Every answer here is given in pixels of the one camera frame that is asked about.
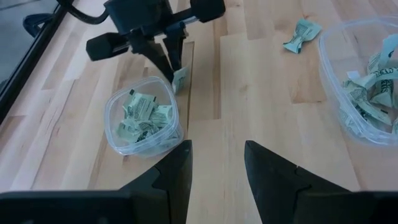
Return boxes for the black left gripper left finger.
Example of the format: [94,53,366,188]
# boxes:
[120,139,193,224]

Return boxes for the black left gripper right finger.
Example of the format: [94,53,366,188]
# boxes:
[244,140,351,224]

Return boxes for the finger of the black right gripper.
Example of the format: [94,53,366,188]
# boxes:
[164,23,187,72]
[132,34,174,83]

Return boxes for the bills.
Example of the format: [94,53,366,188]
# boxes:
[341,81,393,126]

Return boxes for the banknotes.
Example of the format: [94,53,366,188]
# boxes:
[341,67,398,91]

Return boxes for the small clear plastic container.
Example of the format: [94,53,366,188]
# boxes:
[104,76,184,157]

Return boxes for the dark blue rounded object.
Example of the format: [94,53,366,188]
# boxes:
[23,13,54,38]

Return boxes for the large clear plastic container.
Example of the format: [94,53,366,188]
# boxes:
[317,16,398,147]

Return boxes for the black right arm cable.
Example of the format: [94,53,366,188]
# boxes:
[57,0,110,26]

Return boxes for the black table edge frame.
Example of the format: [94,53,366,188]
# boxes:
[0,5,68,124]

